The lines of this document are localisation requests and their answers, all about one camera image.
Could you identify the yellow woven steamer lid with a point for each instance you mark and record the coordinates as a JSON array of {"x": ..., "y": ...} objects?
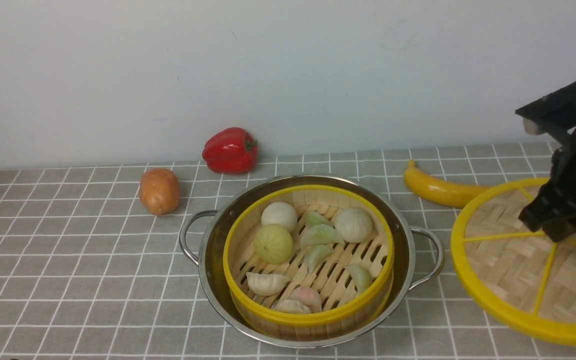
[{"x": 522, "y": 278}]

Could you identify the yellow bamboo steamer basket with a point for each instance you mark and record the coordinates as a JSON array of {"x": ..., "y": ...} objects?
[{"x": 343, "y": 310}]

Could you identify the stainless steel pot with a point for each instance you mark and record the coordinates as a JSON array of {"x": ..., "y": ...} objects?
[{"x": 202, "y": 238}]

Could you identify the yellow banana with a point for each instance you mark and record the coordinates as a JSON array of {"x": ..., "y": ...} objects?
[{"x": 438, "y": 190}]

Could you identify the white steamed bun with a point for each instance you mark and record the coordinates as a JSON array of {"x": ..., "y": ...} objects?
[
  {"x": 282, "y": 214},
  {"x": 354, "y": 225}
]

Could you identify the green dumpling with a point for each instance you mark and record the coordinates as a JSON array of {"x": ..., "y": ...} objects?
[
  {"x": 313, "y": 218},
  {"x": 320, "y": 234},
  {"x": 360, "y": 276},
  {"x": 315, "y": 255}
]

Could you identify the pink dumpling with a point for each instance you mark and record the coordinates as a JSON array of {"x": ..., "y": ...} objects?
[{"x": 307, "y": 296}]

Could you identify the white dumpling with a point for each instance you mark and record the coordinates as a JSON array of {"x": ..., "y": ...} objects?
[
  {"x": 266, "y": 285},
  {"x": 292, "y": 306}
]

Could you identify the green steamed bun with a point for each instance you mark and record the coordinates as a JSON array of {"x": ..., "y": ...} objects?
[{"x": 273, "y": 244}]

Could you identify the red bell pepper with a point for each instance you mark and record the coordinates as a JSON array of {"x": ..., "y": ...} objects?
[{"x": 231, "y": 151}]

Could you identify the brown potato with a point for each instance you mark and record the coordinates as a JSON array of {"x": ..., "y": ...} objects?
[{"x": 159, "y": 191}]

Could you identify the grey checked tablecloth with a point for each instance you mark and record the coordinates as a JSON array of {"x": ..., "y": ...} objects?
[{"x": 87, "y": 274}]

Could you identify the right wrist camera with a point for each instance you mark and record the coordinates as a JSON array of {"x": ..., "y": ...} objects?
[{"x": 553, "y": 114}]

